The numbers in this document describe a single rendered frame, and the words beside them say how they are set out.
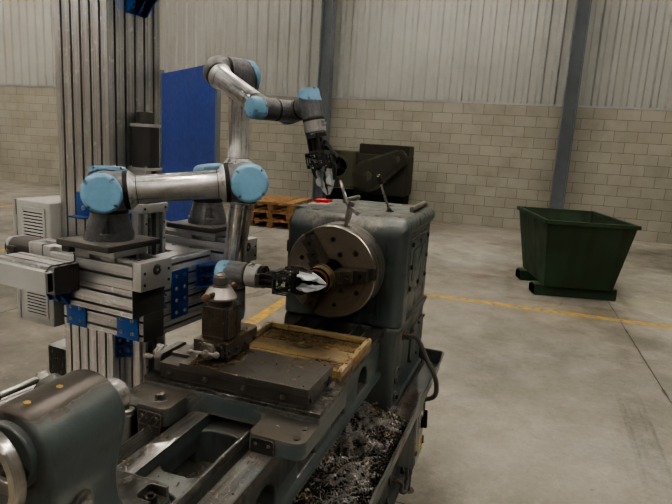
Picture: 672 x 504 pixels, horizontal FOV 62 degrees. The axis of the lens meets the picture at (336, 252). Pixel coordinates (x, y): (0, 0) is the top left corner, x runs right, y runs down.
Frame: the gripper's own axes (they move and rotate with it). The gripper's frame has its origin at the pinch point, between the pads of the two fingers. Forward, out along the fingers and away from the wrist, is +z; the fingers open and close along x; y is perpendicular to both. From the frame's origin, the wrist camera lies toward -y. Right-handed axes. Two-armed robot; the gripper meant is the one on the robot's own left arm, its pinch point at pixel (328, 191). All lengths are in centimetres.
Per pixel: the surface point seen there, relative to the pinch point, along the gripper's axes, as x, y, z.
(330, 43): -293, -943, -292
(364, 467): 11, 40, 81
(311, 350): -1, 35, 46
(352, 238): 10.2, 12.8, 16.4
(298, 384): 13, 76, 41
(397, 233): 21.2, -3.0, 18.4
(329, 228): 2.9, 12.8, 12.1
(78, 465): 6, 131, 31
